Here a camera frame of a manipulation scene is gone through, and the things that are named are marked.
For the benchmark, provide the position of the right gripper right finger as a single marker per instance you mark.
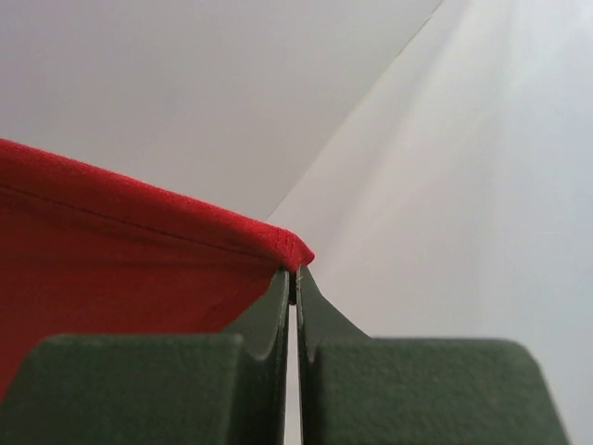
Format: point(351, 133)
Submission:
point(356, 389)

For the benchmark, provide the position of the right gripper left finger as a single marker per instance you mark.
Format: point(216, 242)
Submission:
point(225, 388)

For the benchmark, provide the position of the dark red t shirt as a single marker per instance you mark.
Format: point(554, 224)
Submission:
point(89, 251)

